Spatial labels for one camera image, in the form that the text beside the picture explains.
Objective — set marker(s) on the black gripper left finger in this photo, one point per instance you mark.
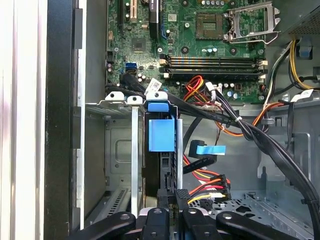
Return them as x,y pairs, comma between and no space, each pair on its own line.
155,225

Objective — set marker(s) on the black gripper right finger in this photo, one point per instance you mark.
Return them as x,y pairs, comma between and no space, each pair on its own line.
197,225

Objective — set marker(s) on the hard disk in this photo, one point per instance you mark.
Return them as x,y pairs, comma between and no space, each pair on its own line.
161,135

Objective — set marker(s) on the metal disk bay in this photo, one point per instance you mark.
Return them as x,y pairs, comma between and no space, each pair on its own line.
120,150

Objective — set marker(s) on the black RAM slot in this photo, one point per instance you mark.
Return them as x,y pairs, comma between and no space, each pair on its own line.
212,64
212,75
212,59
212,70

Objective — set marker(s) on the white expansion slot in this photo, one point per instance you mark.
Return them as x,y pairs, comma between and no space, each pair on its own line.
131,12

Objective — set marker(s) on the black expansion slot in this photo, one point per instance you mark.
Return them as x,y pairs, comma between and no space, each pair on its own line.
121,12

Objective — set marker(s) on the black open PC case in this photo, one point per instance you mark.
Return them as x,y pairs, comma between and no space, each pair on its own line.
60,125

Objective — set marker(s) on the white label tag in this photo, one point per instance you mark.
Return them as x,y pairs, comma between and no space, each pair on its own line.
302,95
153,86

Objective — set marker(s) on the green motherboard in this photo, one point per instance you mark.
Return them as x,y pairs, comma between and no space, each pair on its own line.
175,37

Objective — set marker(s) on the metal locking lever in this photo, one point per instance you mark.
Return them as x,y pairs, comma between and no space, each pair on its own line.
250,42

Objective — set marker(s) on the CPU socket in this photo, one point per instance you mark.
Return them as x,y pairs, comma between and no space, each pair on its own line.
209,26

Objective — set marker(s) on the black graphics card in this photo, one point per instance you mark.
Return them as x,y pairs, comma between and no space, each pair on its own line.
153,20

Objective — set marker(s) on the blue plastic latch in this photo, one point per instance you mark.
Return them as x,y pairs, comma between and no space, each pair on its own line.
303,48

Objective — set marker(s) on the metal socket cover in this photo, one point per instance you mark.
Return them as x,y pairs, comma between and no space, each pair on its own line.
272,20

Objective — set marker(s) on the grey power supply unit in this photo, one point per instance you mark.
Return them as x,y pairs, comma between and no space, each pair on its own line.
295,15

